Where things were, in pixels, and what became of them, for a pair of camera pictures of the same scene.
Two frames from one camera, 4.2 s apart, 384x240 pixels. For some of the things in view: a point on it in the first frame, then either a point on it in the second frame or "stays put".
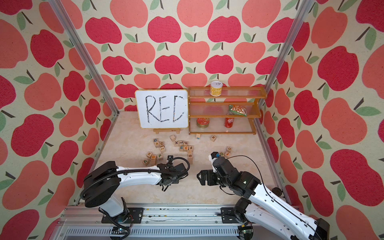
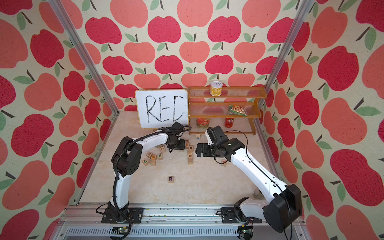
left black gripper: x=177 y=181 to x=182 y=146
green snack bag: x=238 y=109 stays put
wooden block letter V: x=146 y=162 stays put
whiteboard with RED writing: x=161 y=109 stays put
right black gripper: x=209 y=172 to x=205 y=153
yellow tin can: x=215 y=88 stays put
